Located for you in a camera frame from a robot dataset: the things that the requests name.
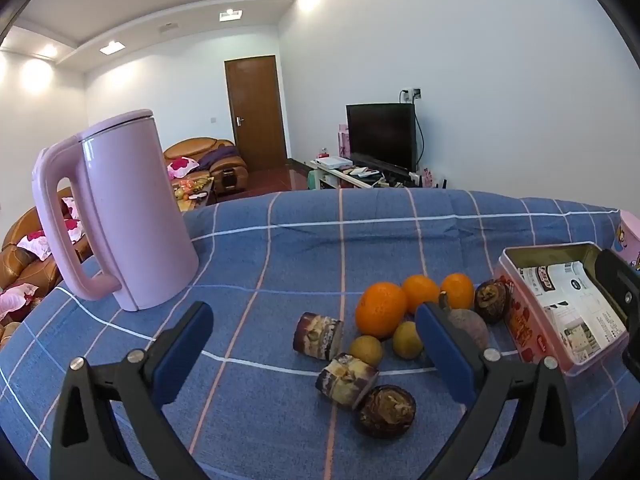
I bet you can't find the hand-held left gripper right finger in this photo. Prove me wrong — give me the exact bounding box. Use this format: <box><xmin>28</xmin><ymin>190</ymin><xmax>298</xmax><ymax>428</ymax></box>
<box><xmin>415</xmin><ymin>301</ymin><xmax>580</xmax><ymax>480</ymax></box>

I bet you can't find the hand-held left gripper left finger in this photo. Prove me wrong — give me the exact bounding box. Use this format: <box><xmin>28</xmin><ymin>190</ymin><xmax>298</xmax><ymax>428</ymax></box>
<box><xmin>50</xmin><ymin>301</ymin><xmax>215</xmax><ymax>480</ymax></box>

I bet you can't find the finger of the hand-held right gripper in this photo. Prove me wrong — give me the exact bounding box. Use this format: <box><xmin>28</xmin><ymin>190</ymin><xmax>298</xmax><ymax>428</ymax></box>
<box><xmin>597</xmin><ymin>249</ymin><xmax>640</xmax><ymax>328</ymax></box>

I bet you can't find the purple passion fruit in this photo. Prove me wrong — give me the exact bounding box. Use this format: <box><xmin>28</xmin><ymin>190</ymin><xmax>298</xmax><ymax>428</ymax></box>
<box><xmin>439</xmin><ymin>292</ymin><xmax>490</xmax><ymax>356</ymax></box>

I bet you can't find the yellow-brown longan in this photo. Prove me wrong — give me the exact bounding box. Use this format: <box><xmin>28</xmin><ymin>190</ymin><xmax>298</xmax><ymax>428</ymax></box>
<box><xmin>348</xmin><ymin>335</ymin><xmax>384</xmax><ymax>368</ymax></box>
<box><xmin>392</xmin><ymin>321</ymin><xmax>423</xmax><ymax>360</ymax></box>

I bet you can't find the small orange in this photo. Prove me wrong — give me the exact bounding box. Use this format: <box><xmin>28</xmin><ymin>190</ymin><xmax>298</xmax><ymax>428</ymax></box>
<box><xmin>401</xmin><ymin>274</ymin><xmax>441</xmax><ymax>315</ymax></box>
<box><xmin>441</xmin><ymin>272</ymin><xmax>475</xmax><ymax>311</ymax></box>

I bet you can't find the dark brown water chestnut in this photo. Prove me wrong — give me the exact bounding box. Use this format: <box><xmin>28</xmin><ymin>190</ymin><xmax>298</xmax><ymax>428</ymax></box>
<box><xmin>473</xmin><ymin>280</ymin><xmax>512</xmax><ymax>326</ymax></box>
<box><xmin>355</xmin><ymin>385</ymin><xmax>417</xmax><ymax>439</ymax></box>

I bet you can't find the large orange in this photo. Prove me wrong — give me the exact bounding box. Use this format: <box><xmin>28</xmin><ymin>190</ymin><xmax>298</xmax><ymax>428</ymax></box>
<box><xmin>355</xmin><ymin>281</ymin><xmax>408</xmax><ymax>339</ymax></box>

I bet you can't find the metal tray with paper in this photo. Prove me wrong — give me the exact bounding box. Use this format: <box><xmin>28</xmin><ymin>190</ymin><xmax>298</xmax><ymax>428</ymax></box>
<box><xmin>494</xmin><ymin>241</ymin><xmax>632</xmax><ymax>377</ymax></box>

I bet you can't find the taro piece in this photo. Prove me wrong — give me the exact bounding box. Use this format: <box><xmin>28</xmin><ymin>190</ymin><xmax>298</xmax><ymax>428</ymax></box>
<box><xmin>293</xmin><ymin>311</ymin><xmax>345</xmax><ymax>361</ymax></box>
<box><xmin>315</xmin><ymin>352</ymin><xmax>380</xmax><ymax>409</ymax></box>

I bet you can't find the pink cartoon cup with lid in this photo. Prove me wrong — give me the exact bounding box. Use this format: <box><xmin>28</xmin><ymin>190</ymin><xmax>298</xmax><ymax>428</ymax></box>
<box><xmin>612</xmin><ymin>210</ymin><xmax>640</xmax><ymax>273</ymax></box>

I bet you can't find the printed paper leaflet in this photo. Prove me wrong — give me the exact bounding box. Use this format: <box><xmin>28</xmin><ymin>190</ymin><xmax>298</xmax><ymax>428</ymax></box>
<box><xmin>517</xmin><ymin>260</ymin><xmax>628</xmax><ymax>358</ymax></box>

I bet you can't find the blue checked cloth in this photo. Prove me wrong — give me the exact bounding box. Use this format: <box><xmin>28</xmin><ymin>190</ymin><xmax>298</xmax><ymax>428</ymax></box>
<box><xmin>0</xmin><ymin>189</ymin><xmax>640</xmax><ymax>480</ymax></box>

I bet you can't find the cluttered coffee table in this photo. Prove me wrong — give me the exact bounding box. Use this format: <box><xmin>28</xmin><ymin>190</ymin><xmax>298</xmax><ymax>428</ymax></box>
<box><xmin>172</xmin><ymin>175</ymin><xmax>216</xmax><ymax>211</ymax></box>

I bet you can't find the pink electric kettle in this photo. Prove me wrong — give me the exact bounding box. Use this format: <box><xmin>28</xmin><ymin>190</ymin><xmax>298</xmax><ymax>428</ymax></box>
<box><xmin>31</xmin><ymin>109</ymin><xmax>200</xmax><ymax>312</ymax></box>

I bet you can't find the orange-brown leather sofa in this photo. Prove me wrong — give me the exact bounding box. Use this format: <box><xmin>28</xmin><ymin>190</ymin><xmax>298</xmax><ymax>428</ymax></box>
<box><xmin>0</xmin><ymin>187</ymin><xmax>93</xmax><ymax>351</ymax></box>

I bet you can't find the pink floral pillow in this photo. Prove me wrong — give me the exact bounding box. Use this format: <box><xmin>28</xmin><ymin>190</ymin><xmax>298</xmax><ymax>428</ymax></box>
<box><xmin>167</xmin><ymin>156</ymin><xmax>198</xmax><ymax>179</ymax></box>

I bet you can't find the orange-brown leather armchair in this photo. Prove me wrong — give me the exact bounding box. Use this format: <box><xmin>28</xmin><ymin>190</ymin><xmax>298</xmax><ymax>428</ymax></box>
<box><xmin>163</xmin><ymin>136</ymin><xmax>249</xmax><ymax>196</ymax></box>

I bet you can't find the purple blanket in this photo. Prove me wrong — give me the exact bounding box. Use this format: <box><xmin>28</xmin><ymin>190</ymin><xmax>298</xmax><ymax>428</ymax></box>
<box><xmin>199</xmin><ymin>146</ymin><xmax>238</xmax><ymax>171</ymax></box>

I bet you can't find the white television stand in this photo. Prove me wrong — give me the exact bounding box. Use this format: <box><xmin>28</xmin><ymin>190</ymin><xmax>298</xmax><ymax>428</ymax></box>
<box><xmin>307</xmin><ymin>157</ymin><xmax>426</xmax><ymax>192</ymax></box>

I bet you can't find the black television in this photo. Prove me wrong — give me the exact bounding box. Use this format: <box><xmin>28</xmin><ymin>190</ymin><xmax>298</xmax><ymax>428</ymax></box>
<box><xmin>346</xmin><ymin>102</ymin><xmax>418</xmax><ymax>173</ymax></box>

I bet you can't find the brown wooden door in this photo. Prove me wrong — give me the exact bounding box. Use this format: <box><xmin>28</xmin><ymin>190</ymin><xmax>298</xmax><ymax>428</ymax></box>
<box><xmin>224</xmin><ymin>55</ymin><xmax>289</xmax><ymax>168</ymax></box>

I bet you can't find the black television cable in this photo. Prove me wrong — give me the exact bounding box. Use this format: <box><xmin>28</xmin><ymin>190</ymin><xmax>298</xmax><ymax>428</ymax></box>
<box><xmin>400</xmin><ymin>89</ymin><xmax>426</xmax><ymax>171</ymax></box>

